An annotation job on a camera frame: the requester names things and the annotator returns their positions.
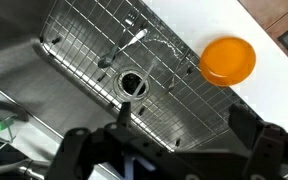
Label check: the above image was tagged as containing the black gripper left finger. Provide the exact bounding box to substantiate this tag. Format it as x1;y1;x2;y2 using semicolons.
117;102;131;127

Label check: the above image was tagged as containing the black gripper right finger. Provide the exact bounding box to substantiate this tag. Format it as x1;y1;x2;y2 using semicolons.
228;104;263;150

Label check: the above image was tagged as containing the small orange bowl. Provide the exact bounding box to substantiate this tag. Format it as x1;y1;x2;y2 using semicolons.
199;36;256;86

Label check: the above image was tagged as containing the curved steel tap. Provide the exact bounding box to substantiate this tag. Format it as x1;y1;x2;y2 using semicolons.
0;101;50;180

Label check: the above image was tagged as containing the sink drain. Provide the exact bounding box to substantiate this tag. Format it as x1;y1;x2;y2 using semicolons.
113;69;144;100

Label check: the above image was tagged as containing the steel spoon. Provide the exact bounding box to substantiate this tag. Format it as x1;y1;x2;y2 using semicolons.
97;28;148;69

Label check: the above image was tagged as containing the steel sink grid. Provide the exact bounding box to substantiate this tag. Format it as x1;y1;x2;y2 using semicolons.
41;0;240;150

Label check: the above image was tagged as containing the stainless steel sink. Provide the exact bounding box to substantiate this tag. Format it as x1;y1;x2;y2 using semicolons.
0;0;244;151

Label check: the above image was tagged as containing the steel fork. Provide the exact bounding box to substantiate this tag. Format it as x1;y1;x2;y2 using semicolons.
109;13;136;61

